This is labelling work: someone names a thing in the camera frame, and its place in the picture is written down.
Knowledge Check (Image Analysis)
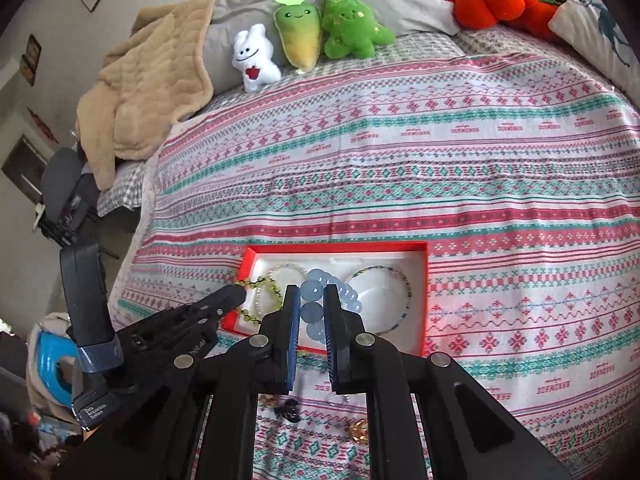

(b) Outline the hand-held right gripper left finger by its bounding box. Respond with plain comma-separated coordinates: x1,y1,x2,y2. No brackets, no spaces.
145,284,302,480

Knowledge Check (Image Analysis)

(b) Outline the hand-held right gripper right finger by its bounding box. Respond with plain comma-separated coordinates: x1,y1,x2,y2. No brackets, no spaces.
322,284,571,480

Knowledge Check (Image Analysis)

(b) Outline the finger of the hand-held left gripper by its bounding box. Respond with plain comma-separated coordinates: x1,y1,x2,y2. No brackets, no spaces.
122,316,224,362
166,285,247,327

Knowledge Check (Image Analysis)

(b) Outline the blue bead bracelet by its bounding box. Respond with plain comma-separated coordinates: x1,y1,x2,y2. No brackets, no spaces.
299,269,360,347

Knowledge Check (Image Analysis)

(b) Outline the green bead bracelet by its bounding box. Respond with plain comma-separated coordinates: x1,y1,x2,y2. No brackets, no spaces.
237,275,284,324

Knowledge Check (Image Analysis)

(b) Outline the clear bead bracelet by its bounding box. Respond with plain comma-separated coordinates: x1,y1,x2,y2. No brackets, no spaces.
252,262,309,312

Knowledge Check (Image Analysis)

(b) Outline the black hair clip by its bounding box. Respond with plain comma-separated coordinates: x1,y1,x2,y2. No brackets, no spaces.
272,396,302,423

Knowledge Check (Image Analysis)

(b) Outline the thin multicolour bead bracelet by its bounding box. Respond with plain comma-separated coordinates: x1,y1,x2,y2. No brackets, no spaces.
347,265,412,334

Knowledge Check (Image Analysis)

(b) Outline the red jewelry box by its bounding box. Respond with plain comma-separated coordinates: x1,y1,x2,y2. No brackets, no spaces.
221,242,430,358

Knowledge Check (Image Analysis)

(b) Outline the blue plastic object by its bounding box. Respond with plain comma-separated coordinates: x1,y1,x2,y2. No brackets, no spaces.
36,331,75,407

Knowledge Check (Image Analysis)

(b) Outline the black chair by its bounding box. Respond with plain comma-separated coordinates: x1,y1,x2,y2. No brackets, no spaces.
36,146,109,250

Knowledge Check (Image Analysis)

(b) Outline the beige quilted blanket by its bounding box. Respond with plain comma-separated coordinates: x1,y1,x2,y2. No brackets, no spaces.
75,0,222,192

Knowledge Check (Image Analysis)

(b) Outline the white bunny plush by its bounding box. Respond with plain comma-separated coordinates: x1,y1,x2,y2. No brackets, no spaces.
231,24,282,94

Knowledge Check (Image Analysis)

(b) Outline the green yellow carrot plush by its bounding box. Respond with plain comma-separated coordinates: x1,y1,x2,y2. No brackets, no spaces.
272,0,322,71

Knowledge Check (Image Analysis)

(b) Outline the green tree plush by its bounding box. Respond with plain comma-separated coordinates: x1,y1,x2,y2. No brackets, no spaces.
320,0,396,60

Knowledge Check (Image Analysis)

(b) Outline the orange red plush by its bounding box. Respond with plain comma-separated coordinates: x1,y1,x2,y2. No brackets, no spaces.
500,0,567,44

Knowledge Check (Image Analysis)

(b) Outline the white deer print pillow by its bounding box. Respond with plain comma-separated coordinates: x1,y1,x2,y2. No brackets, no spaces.
547,0,640,94

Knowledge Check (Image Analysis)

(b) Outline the dark framed wall picture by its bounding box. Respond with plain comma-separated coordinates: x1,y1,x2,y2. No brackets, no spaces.
1,134,49,194

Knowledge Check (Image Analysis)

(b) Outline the red wall ornament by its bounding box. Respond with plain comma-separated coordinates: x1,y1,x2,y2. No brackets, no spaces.
27,106,59,144

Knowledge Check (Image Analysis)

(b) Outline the small dark wall picture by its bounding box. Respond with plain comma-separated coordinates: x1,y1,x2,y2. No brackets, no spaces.
20,35,42,87

